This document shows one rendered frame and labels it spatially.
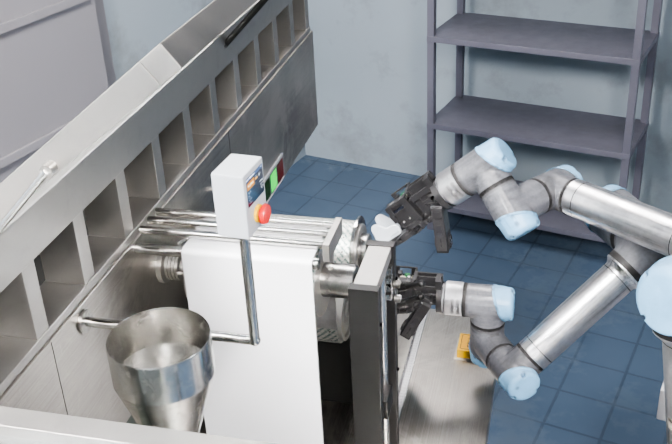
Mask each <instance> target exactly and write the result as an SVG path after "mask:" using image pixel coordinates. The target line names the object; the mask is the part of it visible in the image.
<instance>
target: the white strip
mask: <svg viewBox="0 0 672 444"><path fill-rule="evenodd" d="M134 252H135V253H137V254H148V255H159V256H170V257H181V258H182V262H183V269H184V276H185V283H186V291H187V298H188V305H189V310H191V311H194V312H196V313H198V314H200V315H201V316H203V317H204V318H205V319H206V320H207V322H208V323H209V325H210V328H211V330H215V331H224V332H233V333H243V334H249V329H248V320H247V310H246V301H245V292H244V282H243V273H242V263H241V254H240V247H229V246H217V245H206V244H194V243H186V244H185V245H184V246H174V245H162V244H151V243H140V242H136V243H135V245H134ZM251 254H252V264H253V274H254V284H255V294H256V304H257V314H258V324H259V334H260V338H261V342H260V344H259V345H257V346H252V345H247V344H238V343H229V342H220V341H212V343H213V351H214V358H215V373H214V377H213V381H212V385H211V389H210V393H209V397H208V400H207V404H206V408H205V412H204V419H205V426H206V433H207V434H210V435H218V436H225V437H232V438H240V439H247V440H254V441H262V442H269V443H276V444H323V430H322V415H321V400H320V385H319V370H318V355H317V339H316V324H315V309H314V294H313V279H312V269H314V270H319V268H320V258H313V257H314V255H315V254H310V253H298V252H287V251H275V250H263V249H252V248H251Z"/></svg>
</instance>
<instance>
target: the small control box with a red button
mask: <svg viewBox="0 0 672 444"><path fill-rule="evenodd" d="M211 180H212V188H213V197H214V205H215V214H216V222H217V231H218V235H219V236H226V237H233V238H240V239H250V238H251V236H252V235H253V234H254V233H255V232H256V230H257V229H258V228H259V227H260V226H261V224H264V225H265V224H267V223H268V222H269V220H270V217H271V207H270V205H268V204H266V195H265V184H264V173H263V162H262V157H260V156H251V155H242V154H230V155H229V156H228V157H227V158H226V159H225V160H224V161H223V162H222V163H221V164H220V165H219V166H218V167H217V168H216V169H215V170H214V171H213V172H212V173H211Z"/></svg>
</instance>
